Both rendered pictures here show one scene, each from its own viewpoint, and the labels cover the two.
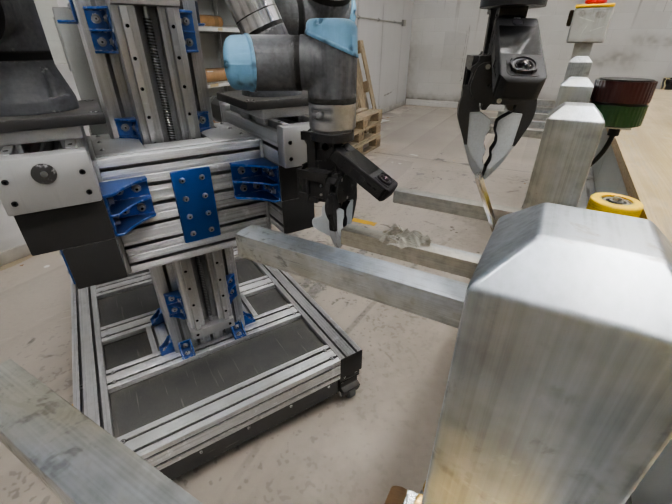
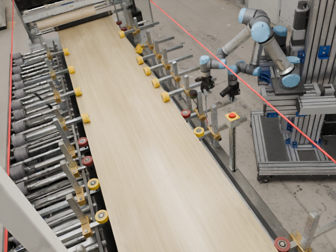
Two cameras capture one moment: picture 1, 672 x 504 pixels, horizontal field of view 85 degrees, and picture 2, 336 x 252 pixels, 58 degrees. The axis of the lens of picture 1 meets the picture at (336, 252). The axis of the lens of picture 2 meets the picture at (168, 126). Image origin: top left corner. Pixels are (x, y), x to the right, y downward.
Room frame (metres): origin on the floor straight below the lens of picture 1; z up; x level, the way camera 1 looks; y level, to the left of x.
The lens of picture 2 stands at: (1.68, -1.82, 2.50)
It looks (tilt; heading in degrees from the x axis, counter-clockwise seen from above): 42 degrees down; 136
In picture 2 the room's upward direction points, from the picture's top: 12 degrees counter-clockwise
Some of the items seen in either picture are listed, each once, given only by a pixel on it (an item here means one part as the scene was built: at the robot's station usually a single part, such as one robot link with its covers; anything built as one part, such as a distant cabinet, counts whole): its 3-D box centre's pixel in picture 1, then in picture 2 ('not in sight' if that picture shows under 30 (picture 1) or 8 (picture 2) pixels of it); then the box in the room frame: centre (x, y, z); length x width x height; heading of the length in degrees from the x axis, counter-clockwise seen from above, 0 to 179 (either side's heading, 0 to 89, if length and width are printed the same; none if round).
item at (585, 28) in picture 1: (588, 26); (232, 120); (0.94, -0.55, 1.18); 0.07 x 0.07 x 0.08; 60
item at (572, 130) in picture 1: (503, 354); (188, 97); (0.28, -0.17, 0.87); 0.03 x 0.03 x 0.48; 60
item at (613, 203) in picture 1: (606, 226); (199, 135); (0.62, -0.50, 0.85); 0.08 x 0.08 x 0.11
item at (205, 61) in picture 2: not in sight; (205, 63); (0.51, -0.20, 1.30); 0.09 x 0.08 x 0.11; 23
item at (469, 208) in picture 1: (492, 213); (222, 127); (0.72, -0.33, 0.84); 0.43 x 0.03 x 0.04; 60
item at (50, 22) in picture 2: not in sight; (81, 13); (-2.04, 0.52, 1.05); 1.43 x 0.12 x 0.12; 60
